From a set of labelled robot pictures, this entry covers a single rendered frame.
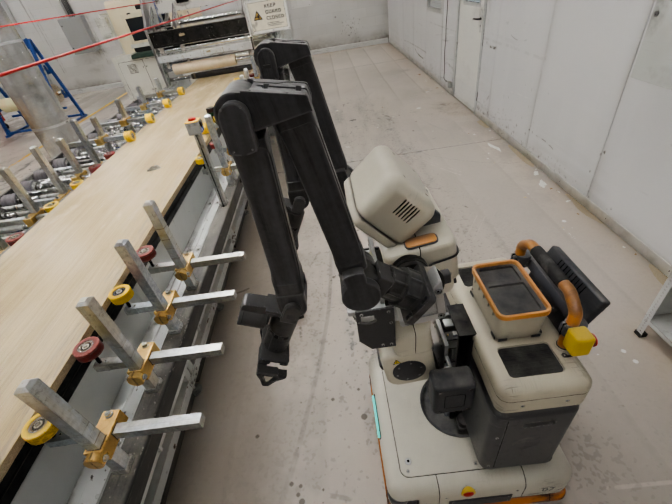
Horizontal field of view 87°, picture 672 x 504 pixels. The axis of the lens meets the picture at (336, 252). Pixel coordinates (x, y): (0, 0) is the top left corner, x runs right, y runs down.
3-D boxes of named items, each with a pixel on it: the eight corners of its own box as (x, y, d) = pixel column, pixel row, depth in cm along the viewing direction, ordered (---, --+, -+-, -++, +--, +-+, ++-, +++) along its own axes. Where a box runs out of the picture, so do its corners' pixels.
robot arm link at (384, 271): (401, 285, 69) (395, 267, 73) (356, 268, 65) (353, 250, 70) (375, 314, 74) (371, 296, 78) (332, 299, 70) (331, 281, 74)
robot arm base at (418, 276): (437, 300, 68) (422, 260, 77) (403, 286, 65) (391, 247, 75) (410, 327, 73) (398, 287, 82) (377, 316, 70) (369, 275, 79)
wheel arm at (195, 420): (207, 418, 100) (201, 410, 97) (204, 430, 97) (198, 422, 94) (58, 436, 101) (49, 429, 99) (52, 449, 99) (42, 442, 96)
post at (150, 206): (200, 288, 165) (153, 198, 135) (198, 293, 162) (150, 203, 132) (193, 289, 165) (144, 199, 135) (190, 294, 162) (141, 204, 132)
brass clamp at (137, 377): (162, 350, 124) (155, 341, 121) (148, 385, 113) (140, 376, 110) (145, 352, 124) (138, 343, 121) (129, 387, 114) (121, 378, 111)
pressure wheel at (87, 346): (89, 380, 116) (68, 360, 109) (92, 362, 122) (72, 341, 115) (115, 370, 118) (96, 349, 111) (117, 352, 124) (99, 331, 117)
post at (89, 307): (167, 388, 126) (92, 294, 97) (164, 398, 123) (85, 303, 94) (157, 390, 126) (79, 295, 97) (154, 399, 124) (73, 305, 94)
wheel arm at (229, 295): (237, 295, 140) (234, 288, 137) (236, 302, 137) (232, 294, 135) (131, 310, 142) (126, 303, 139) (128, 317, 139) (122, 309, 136)
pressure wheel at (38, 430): (47, 464, 96) (18, 445, 89) (47, 440, 101) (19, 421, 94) (79, 445, 99) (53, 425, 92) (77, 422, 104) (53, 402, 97)
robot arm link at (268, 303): (303, 309, 69) (304, 279, 76) (244, 297, 67) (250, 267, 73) (287, 346, 76) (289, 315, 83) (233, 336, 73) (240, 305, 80)
